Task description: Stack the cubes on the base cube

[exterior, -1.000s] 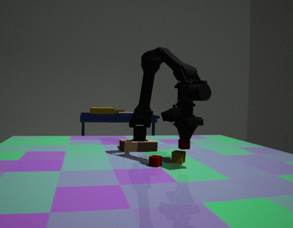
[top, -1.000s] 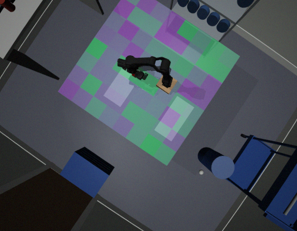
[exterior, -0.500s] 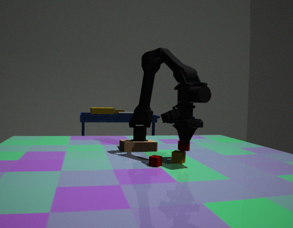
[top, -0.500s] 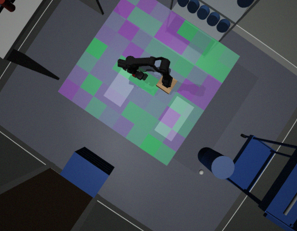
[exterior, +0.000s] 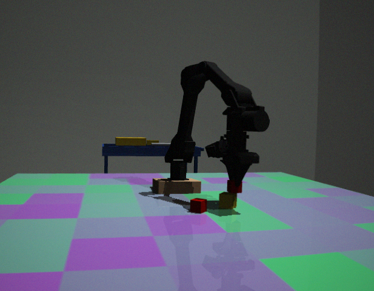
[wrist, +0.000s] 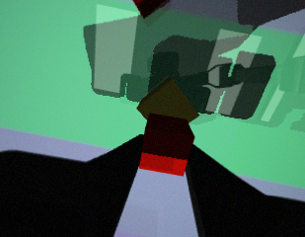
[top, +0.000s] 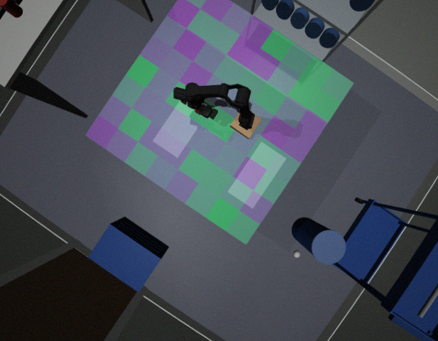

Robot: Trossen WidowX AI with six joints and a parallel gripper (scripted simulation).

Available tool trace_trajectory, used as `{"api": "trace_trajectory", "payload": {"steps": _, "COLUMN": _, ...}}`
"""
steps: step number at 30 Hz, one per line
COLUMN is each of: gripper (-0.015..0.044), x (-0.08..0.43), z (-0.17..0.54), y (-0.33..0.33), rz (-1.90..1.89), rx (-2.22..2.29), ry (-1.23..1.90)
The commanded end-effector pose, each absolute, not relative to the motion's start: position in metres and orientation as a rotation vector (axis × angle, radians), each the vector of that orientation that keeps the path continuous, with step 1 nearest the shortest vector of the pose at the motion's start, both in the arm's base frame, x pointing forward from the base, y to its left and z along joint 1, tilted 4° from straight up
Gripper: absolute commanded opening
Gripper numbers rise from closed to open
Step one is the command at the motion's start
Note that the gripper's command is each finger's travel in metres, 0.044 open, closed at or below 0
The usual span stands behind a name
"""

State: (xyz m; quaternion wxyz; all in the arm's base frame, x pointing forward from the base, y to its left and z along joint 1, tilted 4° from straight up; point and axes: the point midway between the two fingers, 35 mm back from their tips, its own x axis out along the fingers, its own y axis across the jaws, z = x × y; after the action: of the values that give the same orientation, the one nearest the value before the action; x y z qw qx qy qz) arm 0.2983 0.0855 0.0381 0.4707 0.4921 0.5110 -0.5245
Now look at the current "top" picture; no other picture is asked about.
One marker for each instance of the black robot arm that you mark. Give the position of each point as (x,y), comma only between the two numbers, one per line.
(194,94)

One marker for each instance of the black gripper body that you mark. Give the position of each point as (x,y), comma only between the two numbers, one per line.
(206,110)

